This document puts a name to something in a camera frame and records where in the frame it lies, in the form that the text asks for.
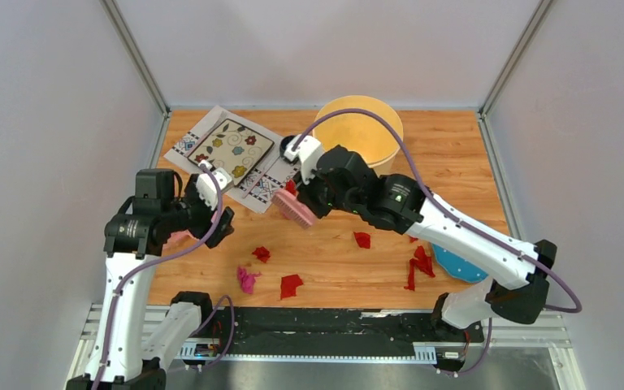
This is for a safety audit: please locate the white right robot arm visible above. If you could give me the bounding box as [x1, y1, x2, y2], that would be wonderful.
[282, 136, 556, 340]

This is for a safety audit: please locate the floral square plate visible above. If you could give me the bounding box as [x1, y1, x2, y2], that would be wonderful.
[186, 119, 274, 186]

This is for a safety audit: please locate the dark blue cup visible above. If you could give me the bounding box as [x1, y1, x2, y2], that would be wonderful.
[279, 135, 300, 163]

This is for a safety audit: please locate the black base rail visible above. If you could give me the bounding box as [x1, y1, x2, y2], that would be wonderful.
[197, 306, 485, 358]

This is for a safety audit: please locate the red paper scrap by placemat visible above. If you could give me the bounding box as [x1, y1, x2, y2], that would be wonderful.
[285, 180, 297, 196]

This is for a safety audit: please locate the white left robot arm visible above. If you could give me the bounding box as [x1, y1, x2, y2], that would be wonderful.
[66, 162, 234, 389]

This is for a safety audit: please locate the blue polka dot plate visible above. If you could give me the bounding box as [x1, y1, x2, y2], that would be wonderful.
[431, 244, 488, 284]

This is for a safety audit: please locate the pink hand brush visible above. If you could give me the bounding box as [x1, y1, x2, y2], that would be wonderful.
[272, 189, 318, 229]

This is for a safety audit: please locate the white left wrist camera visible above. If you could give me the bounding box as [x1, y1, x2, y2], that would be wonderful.
[195, 160, 233, 210]

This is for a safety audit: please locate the pink dustpan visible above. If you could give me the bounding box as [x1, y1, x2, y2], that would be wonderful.
[163, 231, 193, 248]

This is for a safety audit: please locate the red paper scrap long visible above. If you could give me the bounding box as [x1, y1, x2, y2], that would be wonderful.
[404, 245, 436, 291]

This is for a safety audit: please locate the magenta paper scrap front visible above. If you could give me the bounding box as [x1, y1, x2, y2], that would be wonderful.
[236, 266, 262, 295]

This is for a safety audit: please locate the cream plastic bucket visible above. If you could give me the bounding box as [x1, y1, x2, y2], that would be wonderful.
[311, 95, 404, 176]

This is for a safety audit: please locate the patterned white placemat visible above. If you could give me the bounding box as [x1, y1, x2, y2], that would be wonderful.
[164, 106, 299, 214]

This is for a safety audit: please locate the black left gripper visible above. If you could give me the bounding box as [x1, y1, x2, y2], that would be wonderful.
[163, 174, 235, 248]

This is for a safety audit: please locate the red paper scrap front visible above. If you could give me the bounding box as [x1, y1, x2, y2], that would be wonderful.
[279, 274, 304, 300]

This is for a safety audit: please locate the aluminium frame post left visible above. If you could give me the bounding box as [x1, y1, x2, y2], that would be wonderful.
[100, 0, 170, 117]

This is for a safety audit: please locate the aluminium frame post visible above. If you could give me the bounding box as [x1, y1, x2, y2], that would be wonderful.
[479, 0, 555, 118]
[100, 0, 170, 117]

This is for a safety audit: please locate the red paper scrap small left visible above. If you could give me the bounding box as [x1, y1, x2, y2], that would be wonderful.
[252, 246, 271, 263]

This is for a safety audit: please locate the red paper scrap centre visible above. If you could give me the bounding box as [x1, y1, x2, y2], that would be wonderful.
[353, 232, 371, 249]

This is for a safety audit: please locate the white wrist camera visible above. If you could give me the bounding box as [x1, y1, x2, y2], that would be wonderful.
[292, 135, 325, 184]
[195, 160, 233, 210]

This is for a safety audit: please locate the aluminium frame post right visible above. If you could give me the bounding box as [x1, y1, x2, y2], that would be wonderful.
[479, 0, 555, 118]

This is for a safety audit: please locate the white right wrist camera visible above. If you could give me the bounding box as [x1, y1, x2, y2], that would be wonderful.
[292, 135, 325, 184]

